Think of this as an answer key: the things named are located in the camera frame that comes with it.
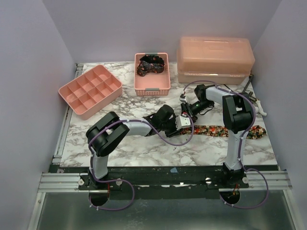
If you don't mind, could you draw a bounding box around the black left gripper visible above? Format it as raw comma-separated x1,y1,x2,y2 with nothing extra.
159,116,182,138

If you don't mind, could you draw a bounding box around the colourful faces patterned tie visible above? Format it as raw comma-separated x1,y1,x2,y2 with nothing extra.
193,125,267,139

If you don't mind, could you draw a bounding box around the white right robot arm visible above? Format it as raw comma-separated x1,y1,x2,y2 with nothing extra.
179,84,256,188

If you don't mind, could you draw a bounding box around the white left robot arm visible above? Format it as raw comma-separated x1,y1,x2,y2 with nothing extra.
86,105,177,189

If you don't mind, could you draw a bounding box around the pink plastic basket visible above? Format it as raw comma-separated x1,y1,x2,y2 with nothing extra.
134,53,170,96

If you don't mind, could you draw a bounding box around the large pink storage box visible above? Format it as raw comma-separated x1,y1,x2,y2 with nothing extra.
177,36,255,85

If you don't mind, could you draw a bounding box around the orange black tool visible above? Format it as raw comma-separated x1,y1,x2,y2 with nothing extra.
224,74,256,103

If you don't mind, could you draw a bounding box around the dark floral tie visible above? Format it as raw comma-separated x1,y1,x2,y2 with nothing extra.
137,55,165,77

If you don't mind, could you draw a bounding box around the white plastic fixture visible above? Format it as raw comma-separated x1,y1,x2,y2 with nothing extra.
254,100,267,116

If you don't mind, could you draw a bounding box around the pink divided organizer tray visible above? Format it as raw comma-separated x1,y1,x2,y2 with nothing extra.
59,65,122,120

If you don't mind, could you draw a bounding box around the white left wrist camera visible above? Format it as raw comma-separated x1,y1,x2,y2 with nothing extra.
175,115,191,130

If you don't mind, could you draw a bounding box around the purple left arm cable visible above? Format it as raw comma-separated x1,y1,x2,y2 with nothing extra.
88,116,194,212

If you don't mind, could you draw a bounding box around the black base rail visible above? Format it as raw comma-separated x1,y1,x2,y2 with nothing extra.
49,164,280,200

